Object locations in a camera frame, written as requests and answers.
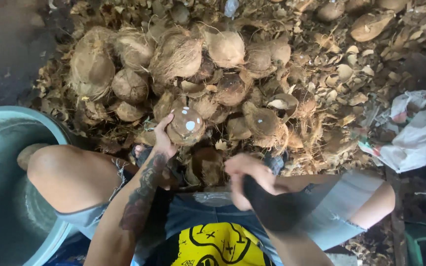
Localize person's left hand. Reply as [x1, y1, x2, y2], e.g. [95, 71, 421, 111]
[153, 113, 179, 159]

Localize person's right hand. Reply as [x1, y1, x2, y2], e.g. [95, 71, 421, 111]
[224, 153, 284, 211]

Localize dark cleaver knife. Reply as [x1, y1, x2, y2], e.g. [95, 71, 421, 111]
[243, 174, 343, 233]

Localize brown coconut with white spots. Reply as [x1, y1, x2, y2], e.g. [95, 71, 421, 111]
[166, 106, 206, 147]

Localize person's blue denim shorts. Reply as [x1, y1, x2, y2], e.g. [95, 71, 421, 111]
[55, 171, 384, 266]

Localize person's right sandal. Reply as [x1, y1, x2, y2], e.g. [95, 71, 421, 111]
[263, 151, 290, 176]

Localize person's sandal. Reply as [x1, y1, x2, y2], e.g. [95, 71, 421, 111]
[263, 151, 290, 176]
[131, 144, 155, 167]

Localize person's yellow black shirt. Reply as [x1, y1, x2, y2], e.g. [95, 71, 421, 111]
[144, 222, 277, 266]

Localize person's left sandal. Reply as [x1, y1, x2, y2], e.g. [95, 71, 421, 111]
[131, 144, 155, 167]

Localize person's right leg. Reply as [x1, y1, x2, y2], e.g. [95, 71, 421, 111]
[346, 181, 396, 230]

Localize person's leg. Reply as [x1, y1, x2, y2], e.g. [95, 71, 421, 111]
[346, 181, 396, 230]
[26, 144, 140, 216]

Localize pile of husked brown coconuts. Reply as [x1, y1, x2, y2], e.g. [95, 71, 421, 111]
[67, 24, 319, 187]

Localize person's left leg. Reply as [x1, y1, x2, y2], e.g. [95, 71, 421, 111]
[26, 144, 140, 216]

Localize heap of coconut husk scraps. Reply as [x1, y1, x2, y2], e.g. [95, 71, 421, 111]
[32, 0, 426, 185]

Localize white plastic sack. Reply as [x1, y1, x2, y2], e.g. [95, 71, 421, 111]
[358, 87, 426, 174]

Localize pale peeled coconut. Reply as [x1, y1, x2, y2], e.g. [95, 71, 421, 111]
[16, 143, 51, 171]

